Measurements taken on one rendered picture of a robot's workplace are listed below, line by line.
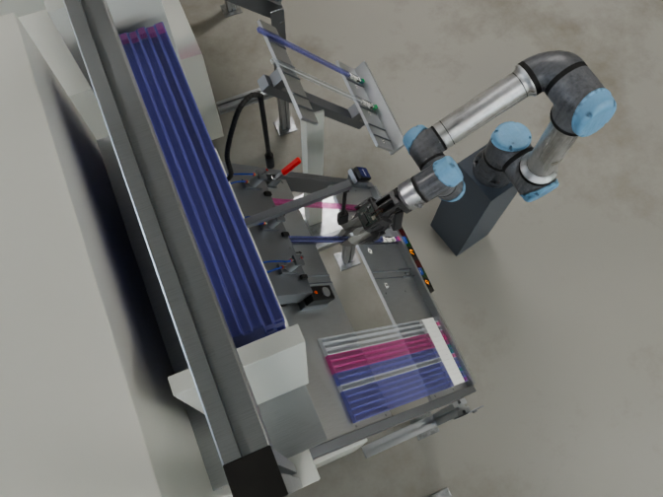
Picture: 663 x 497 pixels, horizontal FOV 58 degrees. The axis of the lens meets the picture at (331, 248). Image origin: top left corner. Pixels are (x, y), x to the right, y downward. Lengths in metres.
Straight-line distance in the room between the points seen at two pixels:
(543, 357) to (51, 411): 2.13
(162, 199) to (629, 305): 2.43
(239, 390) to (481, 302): 2.13
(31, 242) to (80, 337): 0.14
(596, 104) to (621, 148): 1.51
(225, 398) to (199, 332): 0.06
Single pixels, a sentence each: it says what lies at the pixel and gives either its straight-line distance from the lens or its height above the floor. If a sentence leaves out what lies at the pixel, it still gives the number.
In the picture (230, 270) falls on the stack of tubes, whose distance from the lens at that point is 0.79.
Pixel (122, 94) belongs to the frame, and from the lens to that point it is 0.65.
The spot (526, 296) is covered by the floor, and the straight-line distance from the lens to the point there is 2.65.
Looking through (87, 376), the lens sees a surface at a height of 1.72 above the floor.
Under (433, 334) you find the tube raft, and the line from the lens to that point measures 1.71.
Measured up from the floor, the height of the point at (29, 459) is 1.72.
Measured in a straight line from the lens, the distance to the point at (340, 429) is 1.30.
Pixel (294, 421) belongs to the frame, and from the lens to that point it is 1.02.
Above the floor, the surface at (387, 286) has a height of 0.82.
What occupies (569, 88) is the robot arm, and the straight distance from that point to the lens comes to 1.64.
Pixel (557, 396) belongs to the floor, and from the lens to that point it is 2.60.
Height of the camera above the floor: 2.40
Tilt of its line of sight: 69 degrees down
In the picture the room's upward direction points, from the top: 4 degrees clockwise
